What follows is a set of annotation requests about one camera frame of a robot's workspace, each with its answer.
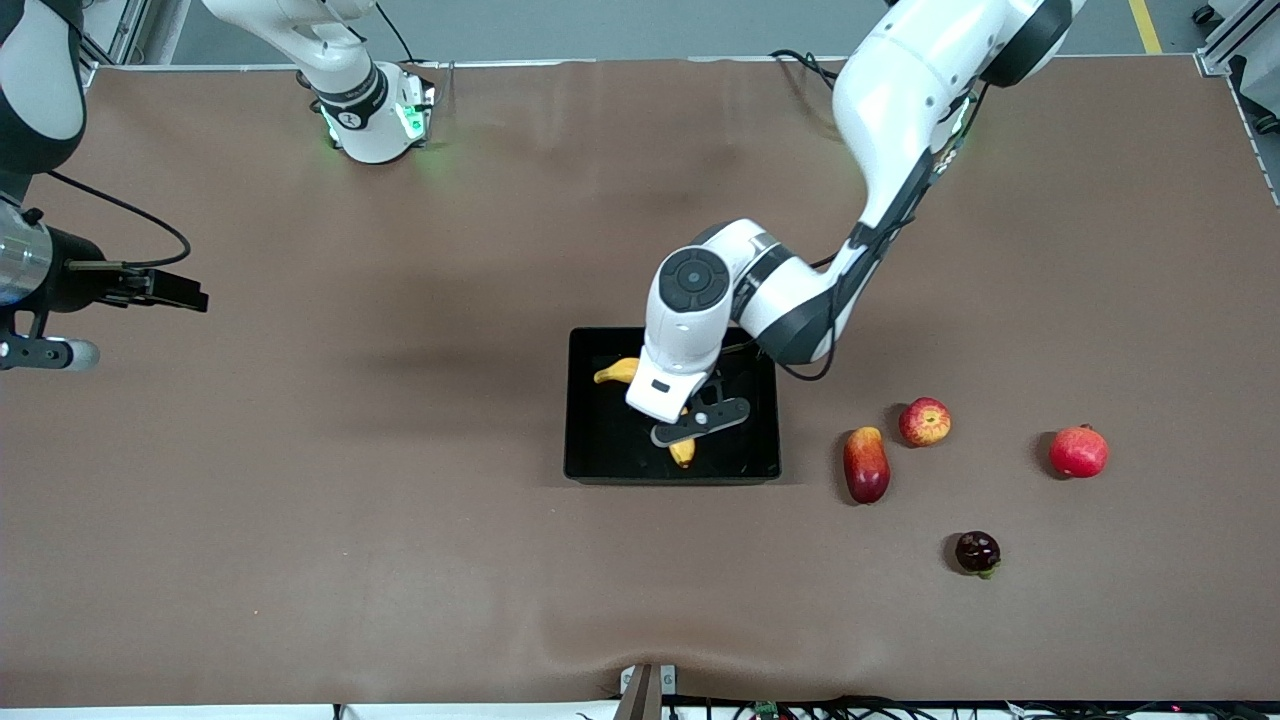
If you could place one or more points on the red yellow mango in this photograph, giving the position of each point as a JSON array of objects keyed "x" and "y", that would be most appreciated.
[{"x": 866, "y": 470}]

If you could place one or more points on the red pomegranate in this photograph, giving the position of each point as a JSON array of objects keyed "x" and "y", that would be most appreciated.
[{"x": 1079, "y": 452}]

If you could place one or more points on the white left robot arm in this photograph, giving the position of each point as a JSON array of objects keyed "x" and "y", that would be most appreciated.
[{"x": 900, "y": 100}]

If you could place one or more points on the dark purple mangosteen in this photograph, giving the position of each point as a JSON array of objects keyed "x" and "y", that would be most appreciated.
[{"x": 977, "y": 552}]

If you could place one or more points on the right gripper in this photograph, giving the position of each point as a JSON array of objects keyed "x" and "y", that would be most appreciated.
[{"x": 72, "y": 271}]

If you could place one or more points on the aluminium frame profile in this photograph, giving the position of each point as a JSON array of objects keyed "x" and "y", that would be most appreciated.
[
  {"x": 120, "y": 30},
  {"x": 1240, "y": 35}
]

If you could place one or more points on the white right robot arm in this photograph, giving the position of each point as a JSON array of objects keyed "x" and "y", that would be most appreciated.
[{"x": 370, "y": 130}]

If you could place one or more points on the black plastic tray box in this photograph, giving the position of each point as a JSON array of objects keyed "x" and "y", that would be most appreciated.
[{"x": 600, "y": 450}]

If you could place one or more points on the yellow banana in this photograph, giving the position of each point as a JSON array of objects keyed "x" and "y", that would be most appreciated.
[{"x": 615, "y": 372}]

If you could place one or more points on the red yellow apple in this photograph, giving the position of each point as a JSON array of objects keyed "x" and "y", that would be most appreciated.
[{"x": 925, "y": 422}]

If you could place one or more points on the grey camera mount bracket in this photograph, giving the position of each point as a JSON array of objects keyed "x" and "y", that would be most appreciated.
[{"x": 645, "y": 692}]

